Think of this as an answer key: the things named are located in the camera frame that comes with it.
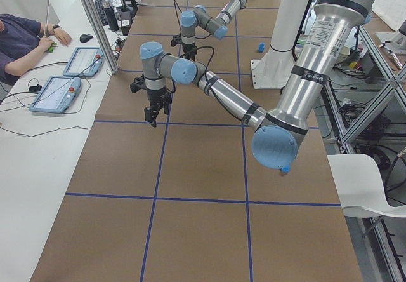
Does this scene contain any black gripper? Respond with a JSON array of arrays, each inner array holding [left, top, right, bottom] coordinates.
[[144, 88, 172, 128], [181, 43, 197, 60]]

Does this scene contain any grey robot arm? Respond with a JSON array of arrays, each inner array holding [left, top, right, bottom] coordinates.
[[171, 0, 247, 60], [131, 0, 375, 170]]

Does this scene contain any small blue block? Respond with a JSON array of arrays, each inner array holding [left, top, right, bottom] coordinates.
[[258, 43, 265, 53]]

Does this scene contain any upper teach pendant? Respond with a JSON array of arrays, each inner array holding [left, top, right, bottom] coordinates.
[[63, 47, 104, 77]]

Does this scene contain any teach pendant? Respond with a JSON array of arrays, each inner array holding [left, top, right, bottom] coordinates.
[[63, 47, 104, 77], [29, 76, 81, 114]]

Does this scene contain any black water bottle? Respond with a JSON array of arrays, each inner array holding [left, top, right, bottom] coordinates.
[[103, 1, 119, 32]]

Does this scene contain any black keyboard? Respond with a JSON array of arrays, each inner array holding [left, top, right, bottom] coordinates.
[[94, 0, 114, 26]]

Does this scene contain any lower teach pendant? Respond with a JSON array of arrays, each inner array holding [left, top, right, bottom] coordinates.
[[29, 76, 81, 114]]

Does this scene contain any black computer mouse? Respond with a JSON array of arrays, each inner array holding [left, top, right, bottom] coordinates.
[[79, 34, 93, 44]]

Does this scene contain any seated person in navy shirt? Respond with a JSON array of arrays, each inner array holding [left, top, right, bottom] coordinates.
[[1, 14, 72, 86]]

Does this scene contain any white chair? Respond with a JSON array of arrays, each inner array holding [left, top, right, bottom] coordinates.
[[327, 154, 405, 218]]

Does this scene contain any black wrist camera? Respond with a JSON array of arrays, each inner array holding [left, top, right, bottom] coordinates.
[[171, 34, 183, 47], [130, 75, 147, 93]]

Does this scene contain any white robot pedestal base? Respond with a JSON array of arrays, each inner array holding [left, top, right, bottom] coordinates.
[[251, 0, 311, 89]]

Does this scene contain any aluminium frame post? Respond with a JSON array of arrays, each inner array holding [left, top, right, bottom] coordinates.
[[81, 0, 119, 74]]

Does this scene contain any aluminium frame rack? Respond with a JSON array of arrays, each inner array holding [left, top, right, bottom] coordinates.
[[315, 17, 405, 281]]

